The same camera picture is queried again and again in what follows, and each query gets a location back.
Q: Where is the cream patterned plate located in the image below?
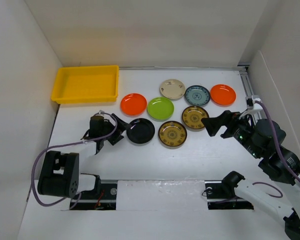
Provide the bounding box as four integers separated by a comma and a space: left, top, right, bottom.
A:
159, 79, 186, 100

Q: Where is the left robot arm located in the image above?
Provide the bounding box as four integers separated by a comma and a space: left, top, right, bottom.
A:
31, 111, 129, 207

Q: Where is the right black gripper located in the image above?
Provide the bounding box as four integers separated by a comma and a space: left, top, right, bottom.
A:
200, 108, 262, 158

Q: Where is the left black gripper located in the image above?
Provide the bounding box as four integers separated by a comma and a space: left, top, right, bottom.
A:
100, 114, 131, 145

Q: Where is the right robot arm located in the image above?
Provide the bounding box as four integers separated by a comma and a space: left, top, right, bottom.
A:
201, 110, 300, 240

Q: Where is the yellow plastic bin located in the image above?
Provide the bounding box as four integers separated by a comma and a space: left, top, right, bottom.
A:
51, 65, 119, 105

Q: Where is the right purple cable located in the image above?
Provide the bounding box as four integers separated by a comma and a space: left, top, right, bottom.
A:
249, 99, 300, 201

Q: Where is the orange plate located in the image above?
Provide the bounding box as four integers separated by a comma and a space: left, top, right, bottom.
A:
210, 84, 237, 106
120, 93, 148, 116

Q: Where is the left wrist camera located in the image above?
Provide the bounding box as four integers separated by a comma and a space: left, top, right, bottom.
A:
89, 113, 105, 130

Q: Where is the blue patterned plate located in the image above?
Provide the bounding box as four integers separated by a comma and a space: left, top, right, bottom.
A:
185, 85, 211, 107

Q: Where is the yellow brown plate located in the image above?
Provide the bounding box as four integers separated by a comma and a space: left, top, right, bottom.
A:
158, 120, 188, 148
181, 106, 210, 130

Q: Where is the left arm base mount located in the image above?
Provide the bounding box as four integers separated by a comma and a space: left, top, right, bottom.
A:
69, 180, 118, 211

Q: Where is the black plate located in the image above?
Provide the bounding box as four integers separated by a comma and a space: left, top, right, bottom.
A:
126, 118, 155, 145

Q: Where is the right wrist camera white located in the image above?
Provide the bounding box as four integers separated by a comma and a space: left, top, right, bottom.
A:
245, 95, 262, 111

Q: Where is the aluminium rail right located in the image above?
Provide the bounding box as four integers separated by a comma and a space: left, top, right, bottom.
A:
237, 64, 263, 123

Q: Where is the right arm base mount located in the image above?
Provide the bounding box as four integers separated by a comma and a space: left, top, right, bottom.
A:
201, 180, 254, 210

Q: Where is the green plate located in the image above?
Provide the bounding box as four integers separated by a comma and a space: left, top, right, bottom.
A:
147, 97, 175, 120

